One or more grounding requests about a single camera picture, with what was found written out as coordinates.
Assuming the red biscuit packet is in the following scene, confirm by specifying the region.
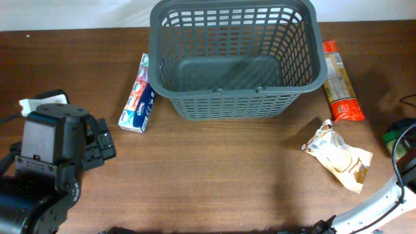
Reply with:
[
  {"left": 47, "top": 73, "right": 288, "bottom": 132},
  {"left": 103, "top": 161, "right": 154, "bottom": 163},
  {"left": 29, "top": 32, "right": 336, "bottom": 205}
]
[{"left": 322, "top": 40, "right": 365, "bottom": 121}]

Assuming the beige snack wrapper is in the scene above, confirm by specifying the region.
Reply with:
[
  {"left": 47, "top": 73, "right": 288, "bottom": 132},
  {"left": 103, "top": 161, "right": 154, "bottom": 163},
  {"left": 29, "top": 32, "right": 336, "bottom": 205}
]
[{"left": 19, "top": 94, "right": 68, "bottom": 117}]

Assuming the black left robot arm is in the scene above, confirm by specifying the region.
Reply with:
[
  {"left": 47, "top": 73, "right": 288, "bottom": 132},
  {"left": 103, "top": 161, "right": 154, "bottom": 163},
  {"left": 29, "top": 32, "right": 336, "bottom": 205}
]
[{"left": 1, "top": 103, "right": 116, "bottom": 234}]

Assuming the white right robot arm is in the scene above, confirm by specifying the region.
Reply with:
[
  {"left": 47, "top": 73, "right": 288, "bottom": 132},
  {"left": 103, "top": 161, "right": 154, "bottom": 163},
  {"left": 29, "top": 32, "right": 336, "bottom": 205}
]
[{"left": 311, "top": 149, "right": 415, "bottom": 234}]

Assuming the Kleenex tissue multipack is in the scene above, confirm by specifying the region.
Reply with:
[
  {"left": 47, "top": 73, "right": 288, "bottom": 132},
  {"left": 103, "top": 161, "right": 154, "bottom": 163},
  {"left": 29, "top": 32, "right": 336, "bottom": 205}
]
[{"left": 118, "top": 53, "right": 157, "bottom": 133}]

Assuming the grey plastic basket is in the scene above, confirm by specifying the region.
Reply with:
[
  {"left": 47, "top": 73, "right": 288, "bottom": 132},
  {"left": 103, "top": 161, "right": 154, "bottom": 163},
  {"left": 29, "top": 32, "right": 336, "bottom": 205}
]
[{"left": 148, "top": 0, "right": 328, "bottom": 120}]

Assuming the beige snack bag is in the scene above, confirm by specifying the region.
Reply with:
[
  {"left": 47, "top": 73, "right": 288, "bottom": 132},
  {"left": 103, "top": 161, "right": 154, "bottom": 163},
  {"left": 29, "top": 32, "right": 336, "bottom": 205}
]
[{"left": 302, "top": 120, "right": 373, "bottom": 194}]

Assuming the black cable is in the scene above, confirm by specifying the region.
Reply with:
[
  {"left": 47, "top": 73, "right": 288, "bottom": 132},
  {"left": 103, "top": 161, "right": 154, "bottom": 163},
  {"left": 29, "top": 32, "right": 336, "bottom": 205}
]
[{"left": 350, "top": 122, "right": 416, "bottom": 234}]

